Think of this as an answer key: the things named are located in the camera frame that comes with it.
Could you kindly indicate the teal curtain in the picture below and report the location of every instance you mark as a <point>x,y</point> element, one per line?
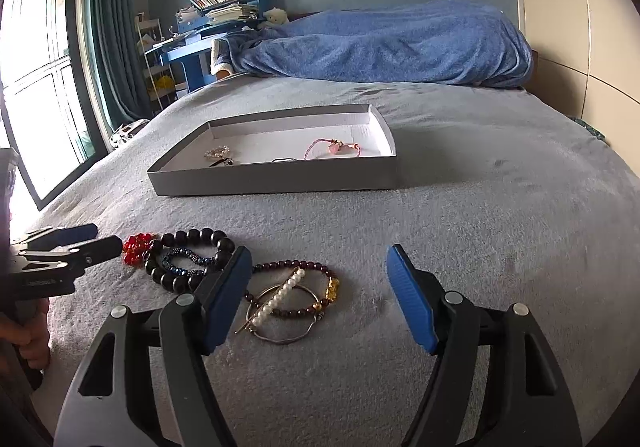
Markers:
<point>114,61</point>

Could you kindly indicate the white pearl hair clip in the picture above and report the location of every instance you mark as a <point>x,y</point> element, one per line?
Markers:
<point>266,309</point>

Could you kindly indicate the white shelf rack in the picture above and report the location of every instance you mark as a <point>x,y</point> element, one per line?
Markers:
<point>162,84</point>

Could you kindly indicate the blue fleece blanket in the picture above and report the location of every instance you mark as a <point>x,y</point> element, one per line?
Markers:
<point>451,42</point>

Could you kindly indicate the window frame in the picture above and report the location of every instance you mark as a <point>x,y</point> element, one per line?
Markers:
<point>46,110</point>

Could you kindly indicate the blue desk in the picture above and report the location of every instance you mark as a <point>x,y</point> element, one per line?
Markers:
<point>189,48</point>

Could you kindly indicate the white plush toy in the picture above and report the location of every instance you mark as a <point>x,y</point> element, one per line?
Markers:
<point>274,17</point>

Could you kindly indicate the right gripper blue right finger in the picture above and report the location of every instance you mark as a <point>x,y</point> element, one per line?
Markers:
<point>418,293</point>

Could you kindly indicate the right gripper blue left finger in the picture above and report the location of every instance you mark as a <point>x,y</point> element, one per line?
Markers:
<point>221,295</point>

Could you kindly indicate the small silver bangle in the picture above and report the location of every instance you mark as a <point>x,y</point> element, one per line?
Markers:
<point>309,315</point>

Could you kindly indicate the grey shallow cardboard box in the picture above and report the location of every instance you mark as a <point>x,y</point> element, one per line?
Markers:
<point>340,148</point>

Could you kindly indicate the large silver bangle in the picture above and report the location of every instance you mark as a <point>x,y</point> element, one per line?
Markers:
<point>286,159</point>

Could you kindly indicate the white pillow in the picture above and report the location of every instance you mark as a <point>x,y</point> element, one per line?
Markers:
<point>220,60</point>

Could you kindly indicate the person's left hand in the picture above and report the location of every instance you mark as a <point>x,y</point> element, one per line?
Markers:
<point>32,338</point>

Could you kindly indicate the beige wardrobe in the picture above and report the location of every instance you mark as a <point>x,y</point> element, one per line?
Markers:
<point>588,64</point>

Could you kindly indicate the grey bed cover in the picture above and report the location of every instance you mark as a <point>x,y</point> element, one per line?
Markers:
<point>503,199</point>

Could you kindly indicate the red bead cluster charm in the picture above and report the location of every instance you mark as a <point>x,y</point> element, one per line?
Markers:
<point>136,249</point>

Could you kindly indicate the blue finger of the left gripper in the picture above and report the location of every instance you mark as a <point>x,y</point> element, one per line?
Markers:
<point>97,251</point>
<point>48,239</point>

